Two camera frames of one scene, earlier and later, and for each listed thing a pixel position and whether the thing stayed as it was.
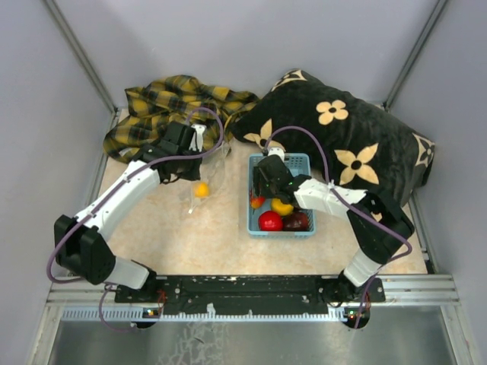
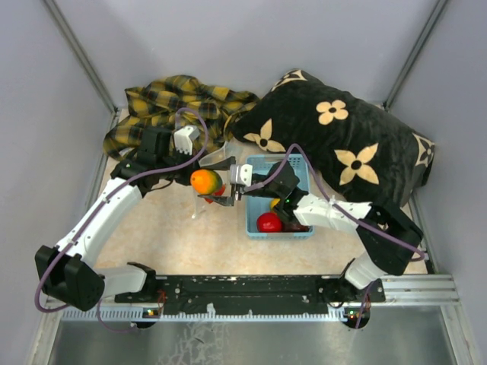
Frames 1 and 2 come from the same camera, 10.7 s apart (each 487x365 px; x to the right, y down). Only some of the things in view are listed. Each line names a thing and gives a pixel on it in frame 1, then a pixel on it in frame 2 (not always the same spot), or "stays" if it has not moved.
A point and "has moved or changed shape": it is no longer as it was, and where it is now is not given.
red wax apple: (257, 201) -> (219, 193)
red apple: (270, 221) stays
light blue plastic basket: (298, 164) stays
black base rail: (251, 294) stays
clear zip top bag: (212, 172) has moved or changed shape
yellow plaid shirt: (157, 104) stays
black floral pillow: (350, 140) stays
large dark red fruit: (295, 222) stays
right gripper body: (261, 186) -> (263, 191)
